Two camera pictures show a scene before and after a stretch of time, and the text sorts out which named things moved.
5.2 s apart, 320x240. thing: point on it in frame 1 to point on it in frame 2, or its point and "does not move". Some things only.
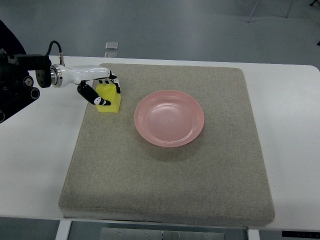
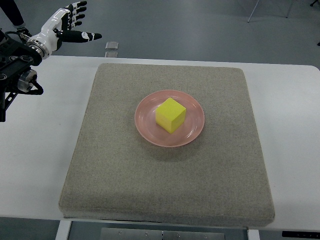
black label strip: [299, 234] does not move
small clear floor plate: [111, 45] does not move
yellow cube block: [109, 92] to [170, 115]
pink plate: [169, 118] does not move
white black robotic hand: [61, 75] to [57, 29]
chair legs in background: [311, 4] does not move
